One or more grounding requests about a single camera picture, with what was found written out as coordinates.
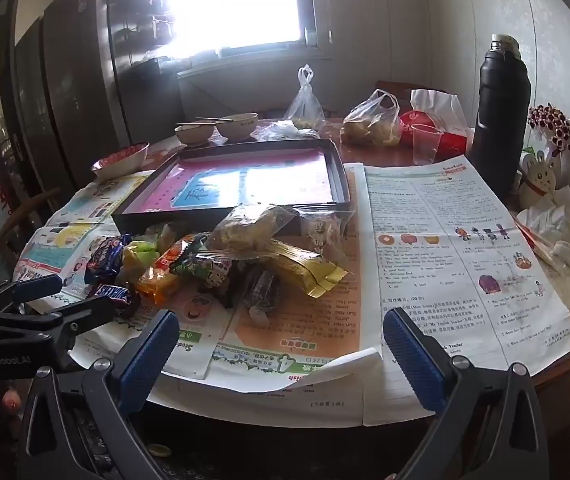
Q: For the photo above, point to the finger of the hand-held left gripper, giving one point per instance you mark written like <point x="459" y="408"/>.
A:
<point x="40" y="285"/>
<point x="90" y="312"/>

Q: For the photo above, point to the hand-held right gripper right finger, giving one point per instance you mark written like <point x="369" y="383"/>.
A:
<point x="415" y="360"/>

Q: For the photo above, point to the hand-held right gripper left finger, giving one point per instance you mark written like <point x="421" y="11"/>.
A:
<point x="147" y="360"/>

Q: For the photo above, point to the brown chocolate bar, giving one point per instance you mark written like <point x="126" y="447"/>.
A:
<point x="115" y="294"/>

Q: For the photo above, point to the blue cookie packet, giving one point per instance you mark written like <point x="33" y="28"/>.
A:
<point x="105" y="257"/>

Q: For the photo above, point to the green pastry packet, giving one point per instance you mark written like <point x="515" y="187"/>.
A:
<point x="137" y="255"/>

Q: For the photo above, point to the orange rice cracker packet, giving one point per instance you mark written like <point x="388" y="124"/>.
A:
<point x="157" y="280"/>

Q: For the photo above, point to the round cake packet green label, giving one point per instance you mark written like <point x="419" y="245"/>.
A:
<point x="200" y="265"/>

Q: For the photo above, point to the grey cardboard tray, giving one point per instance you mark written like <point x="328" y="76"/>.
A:
<point x="175" y="218"/>

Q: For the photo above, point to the dark seaweed snack packet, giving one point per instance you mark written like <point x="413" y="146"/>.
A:
<point x="260" y="292"/>

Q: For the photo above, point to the yellow gold snack packet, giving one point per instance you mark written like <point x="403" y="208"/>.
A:
<point x="300" y="265"/>

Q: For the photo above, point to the small clear candy packet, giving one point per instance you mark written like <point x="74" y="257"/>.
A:
<point x="320" y="230"/>

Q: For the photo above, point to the clear crispy snack packet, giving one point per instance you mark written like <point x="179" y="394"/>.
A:
<point x="250" y="227"/>

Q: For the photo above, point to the newspaper with yellow border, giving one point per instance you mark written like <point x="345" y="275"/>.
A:
<point x="65" y="240"/>

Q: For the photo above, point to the white exercise newspaper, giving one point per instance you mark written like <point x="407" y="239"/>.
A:
<point x="440" y="220"/>

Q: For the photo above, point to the red patterned bowl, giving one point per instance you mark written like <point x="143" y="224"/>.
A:
<point x="120" y="160"/>

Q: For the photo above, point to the crumpled white tissue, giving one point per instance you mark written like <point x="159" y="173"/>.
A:
<point x="550" y="220"/>

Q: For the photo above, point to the dark tall cabinet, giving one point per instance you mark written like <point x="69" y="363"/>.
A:
<point x="65" y="85"/>

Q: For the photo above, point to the cream ceramic bowl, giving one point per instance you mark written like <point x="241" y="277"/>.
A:
<point x="237" y="129"/>
<point x="194" y="135"/>

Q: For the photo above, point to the clear plastic cup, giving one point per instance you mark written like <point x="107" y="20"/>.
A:
<point x="425" y="147"/>

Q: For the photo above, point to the white rabbit figurine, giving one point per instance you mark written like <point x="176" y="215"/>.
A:
<point x="540" y="182"/>

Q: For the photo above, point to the red tissue pack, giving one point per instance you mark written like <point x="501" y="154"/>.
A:
<point x="452" y="140"/>

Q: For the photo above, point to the wooden chopstick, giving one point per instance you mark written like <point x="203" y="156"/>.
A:
<point x="215" y="120"/>

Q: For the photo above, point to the pink and blue book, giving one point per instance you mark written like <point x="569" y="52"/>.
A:
<point x="285" y="170"/>

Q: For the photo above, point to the plastic bag of fried food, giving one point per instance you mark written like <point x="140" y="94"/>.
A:
<point x="370" y="127"/>

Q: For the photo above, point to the black thermos bottle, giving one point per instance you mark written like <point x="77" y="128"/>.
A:
<point x="500" y="120"/>

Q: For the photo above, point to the crumpled clear plastic bag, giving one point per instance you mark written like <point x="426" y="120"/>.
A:
<point x="285" y="132"/>

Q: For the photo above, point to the wooden chair solid back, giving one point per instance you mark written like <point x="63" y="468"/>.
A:
<point x="395" y="91"/>

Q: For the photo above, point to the red and white bead flower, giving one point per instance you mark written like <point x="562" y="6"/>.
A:
<point x="557" y="127"/>

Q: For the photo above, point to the tall knotted clear plastic bag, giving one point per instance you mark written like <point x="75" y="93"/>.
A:
<point x="305" y="105"/>

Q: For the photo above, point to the bright window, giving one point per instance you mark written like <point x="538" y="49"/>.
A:
<point x="245" y="5"/>

